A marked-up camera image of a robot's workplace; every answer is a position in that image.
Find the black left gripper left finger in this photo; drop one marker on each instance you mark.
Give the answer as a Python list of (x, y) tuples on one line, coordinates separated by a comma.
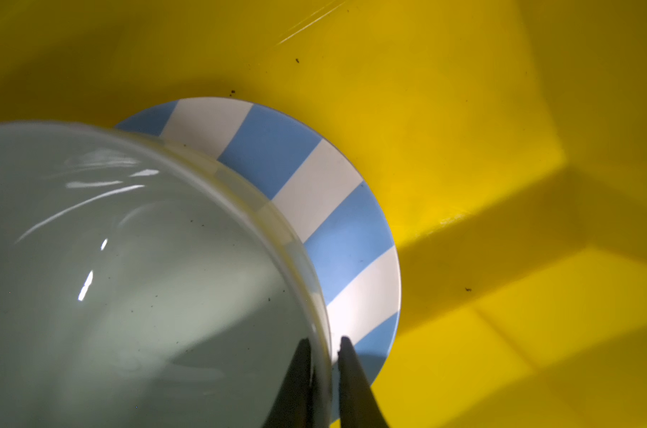
[(292, 407)]

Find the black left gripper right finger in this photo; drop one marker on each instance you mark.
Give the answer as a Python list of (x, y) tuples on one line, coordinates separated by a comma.
[(358, 407)]

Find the light green bowl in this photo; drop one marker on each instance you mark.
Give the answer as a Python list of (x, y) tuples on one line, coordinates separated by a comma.
[(143, 284)]

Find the yellow plastic bin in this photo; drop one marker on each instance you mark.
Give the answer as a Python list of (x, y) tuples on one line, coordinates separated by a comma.
[(506, 142)]

